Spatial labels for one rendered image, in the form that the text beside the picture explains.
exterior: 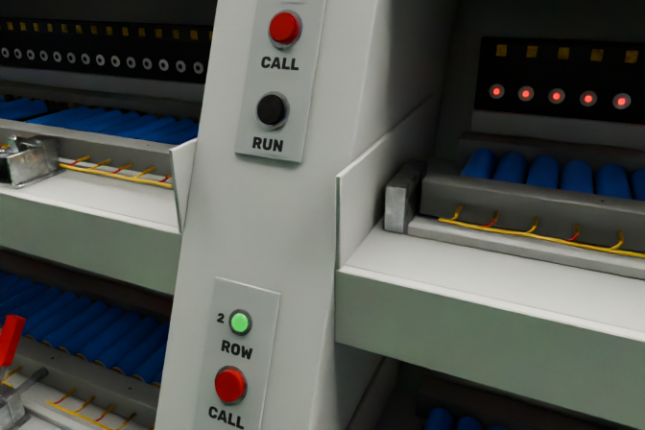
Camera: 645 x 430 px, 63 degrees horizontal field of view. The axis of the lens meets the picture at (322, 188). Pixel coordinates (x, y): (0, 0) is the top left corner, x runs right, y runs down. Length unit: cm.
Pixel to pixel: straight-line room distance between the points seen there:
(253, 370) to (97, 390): 19
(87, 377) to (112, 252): 14
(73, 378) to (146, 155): 19
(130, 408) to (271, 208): 22
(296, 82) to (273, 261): 9
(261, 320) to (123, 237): 11
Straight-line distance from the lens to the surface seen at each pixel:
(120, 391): 45
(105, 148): 41
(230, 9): 31
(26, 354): 51
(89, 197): 38
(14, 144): 42
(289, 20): 28
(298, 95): 27
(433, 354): 27
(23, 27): 67
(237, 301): 29
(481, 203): 31
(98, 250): 37
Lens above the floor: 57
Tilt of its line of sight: 2 degrees down
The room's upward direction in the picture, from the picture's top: 9 degrees clockwise
